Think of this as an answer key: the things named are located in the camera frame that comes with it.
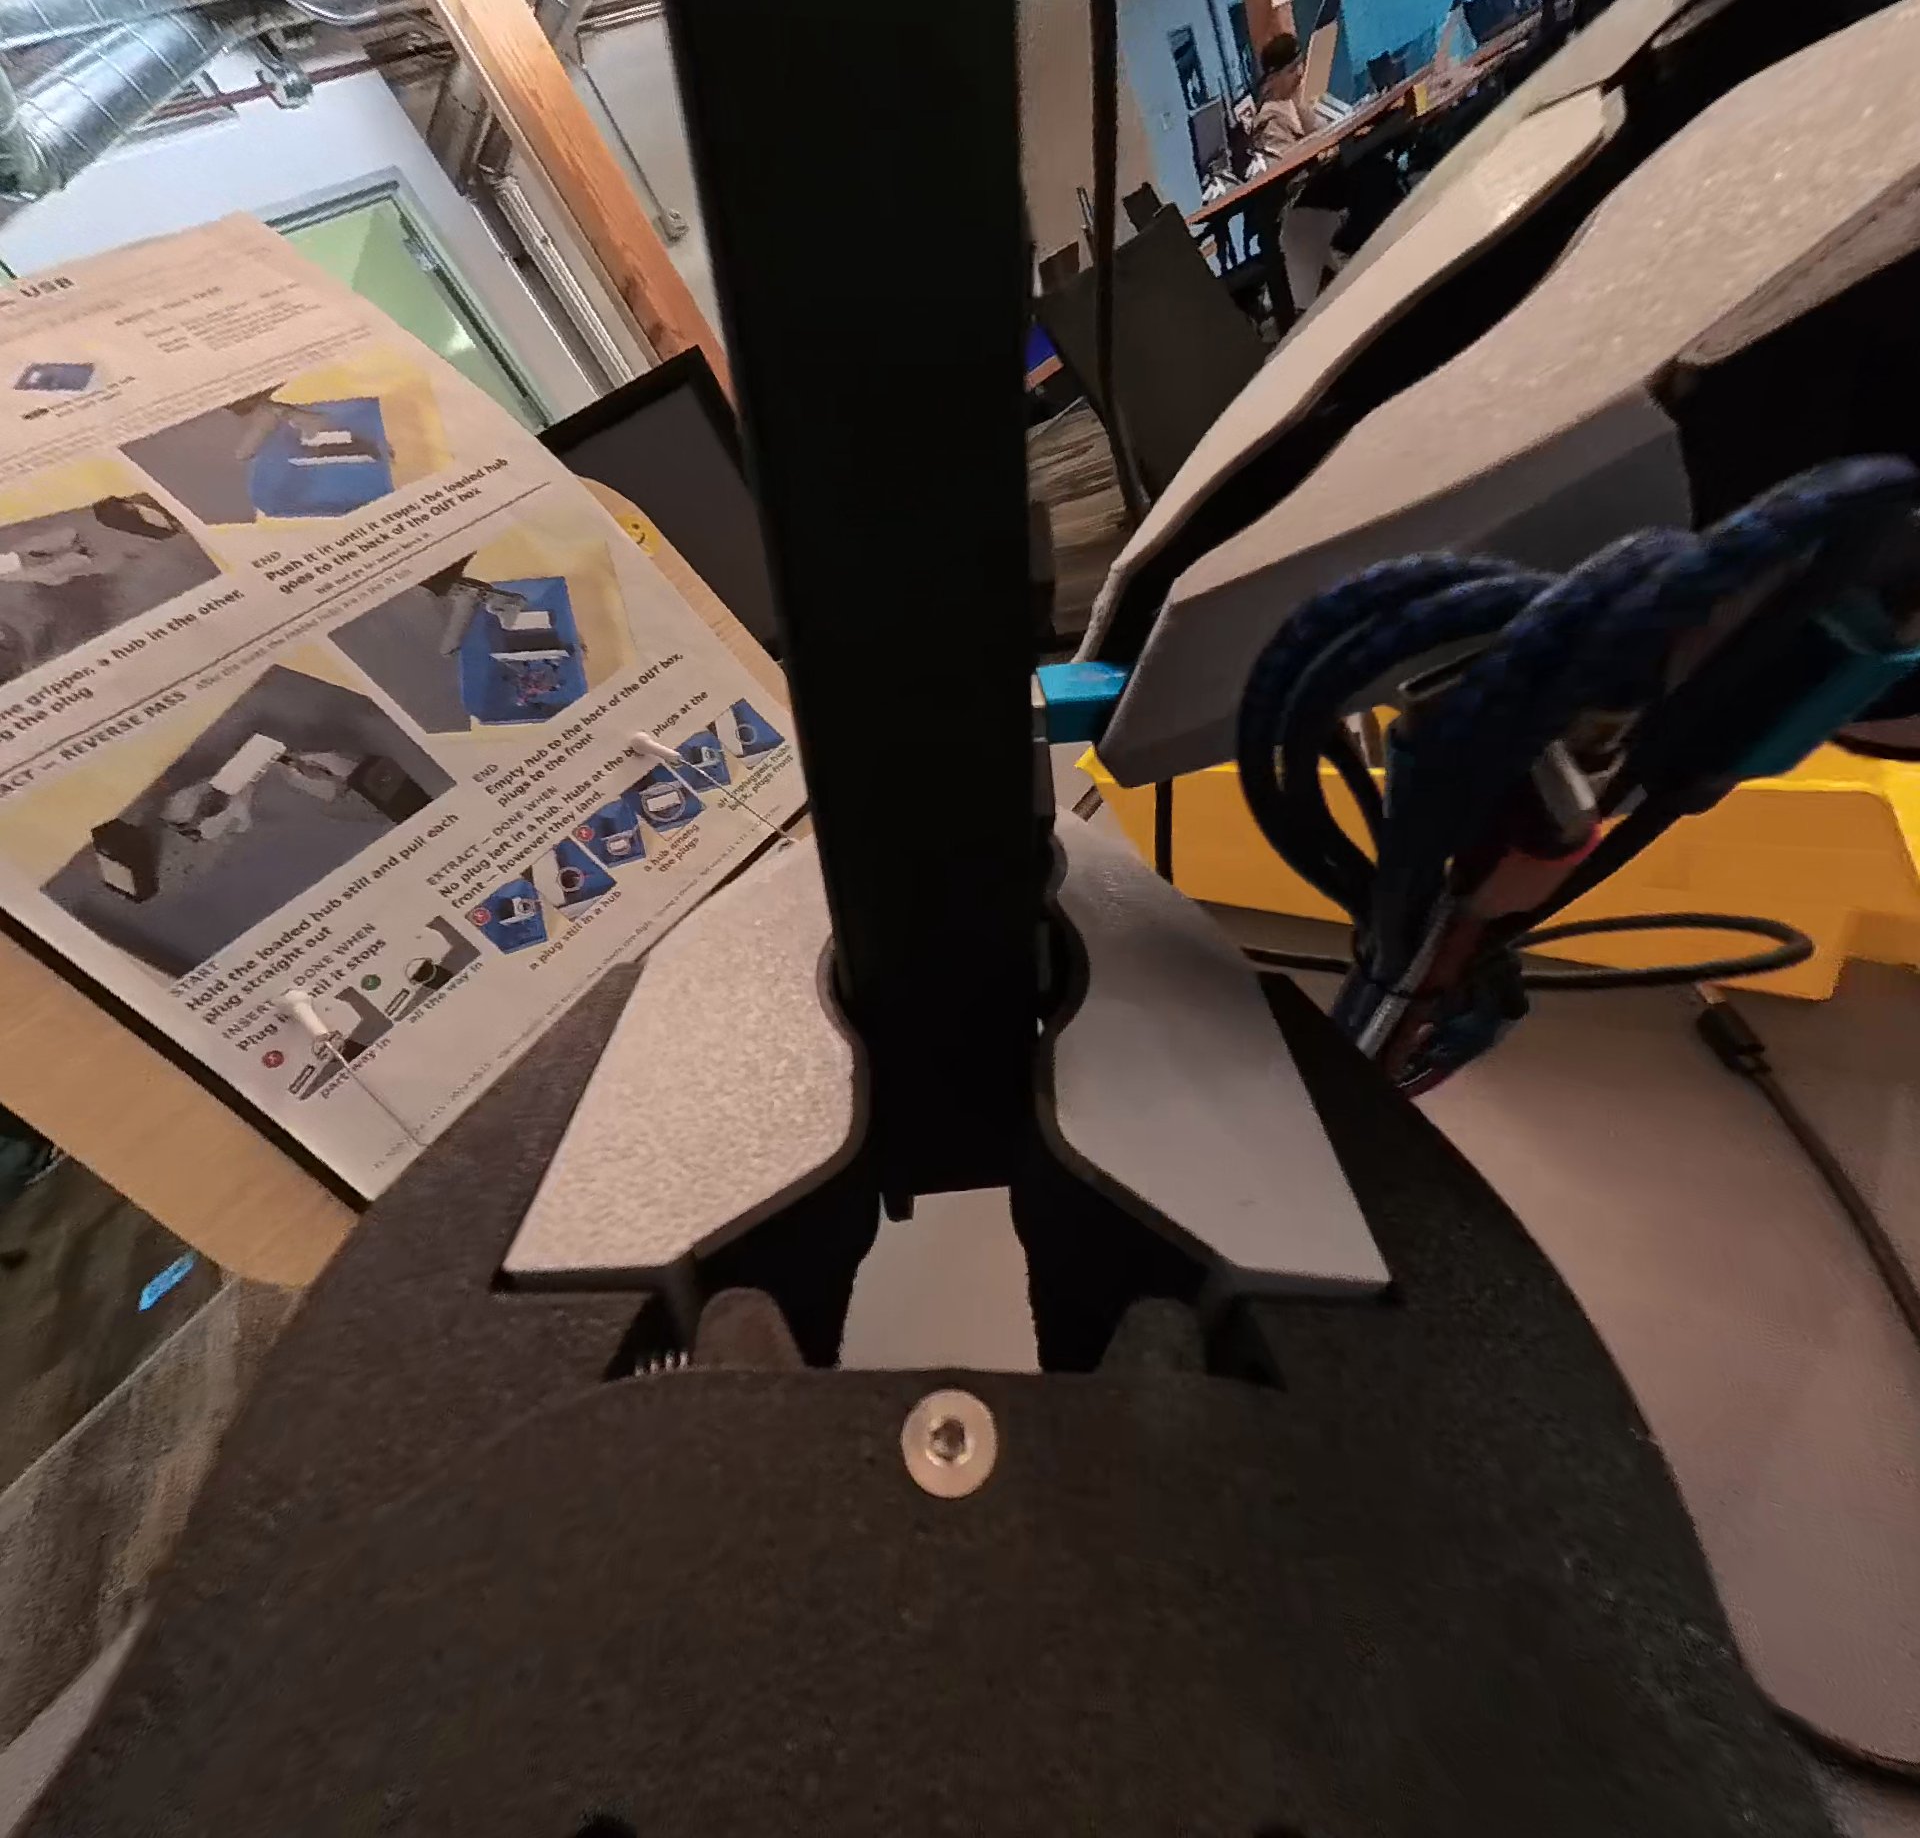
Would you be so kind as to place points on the yellow plastic bin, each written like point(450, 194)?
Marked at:
point(1725, 848)

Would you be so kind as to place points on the printed instruction poster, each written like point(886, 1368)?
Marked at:
point(300, 668)

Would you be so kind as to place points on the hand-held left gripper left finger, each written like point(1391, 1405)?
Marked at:
point(674, 1119)

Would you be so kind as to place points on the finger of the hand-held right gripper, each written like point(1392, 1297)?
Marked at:
point(1350, 322)
point(1501, 413)

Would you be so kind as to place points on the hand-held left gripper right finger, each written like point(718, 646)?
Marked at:
point(1215, 1119)

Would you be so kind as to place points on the wooden support post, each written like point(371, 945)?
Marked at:
point(555, 142)

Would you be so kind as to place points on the black mesh wrist rest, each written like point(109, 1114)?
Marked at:
point(1651, 1342)

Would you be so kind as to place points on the black framed screen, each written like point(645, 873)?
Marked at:
point(661, 459)

